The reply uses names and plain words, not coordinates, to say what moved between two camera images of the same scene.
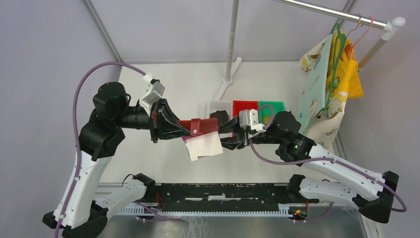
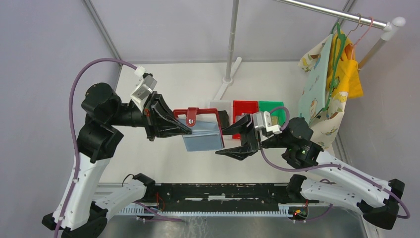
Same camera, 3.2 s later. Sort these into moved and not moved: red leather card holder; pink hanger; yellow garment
Moved: red leather card holder
Not moved: yellow garment; pink hanger
